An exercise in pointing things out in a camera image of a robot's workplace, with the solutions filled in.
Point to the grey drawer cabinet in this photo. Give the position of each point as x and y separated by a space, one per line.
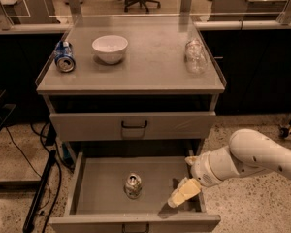
151 77

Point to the grey open middle drawer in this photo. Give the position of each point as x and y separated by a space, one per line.
97 202

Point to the black bar on floor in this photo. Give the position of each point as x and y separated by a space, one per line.
29 222

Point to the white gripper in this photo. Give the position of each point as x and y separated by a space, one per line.
204 169

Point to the green white 7up can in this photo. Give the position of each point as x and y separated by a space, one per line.
133 186

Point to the grey top drawer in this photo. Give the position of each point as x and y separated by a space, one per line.
132 126

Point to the clear plastic bottle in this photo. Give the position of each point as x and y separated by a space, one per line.
195 57

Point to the white ceramic bowl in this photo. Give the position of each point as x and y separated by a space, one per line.
110 48

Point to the blue pepsi can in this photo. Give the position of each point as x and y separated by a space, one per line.
64 57

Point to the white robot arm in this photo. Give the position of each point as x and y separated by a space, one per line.
248 153

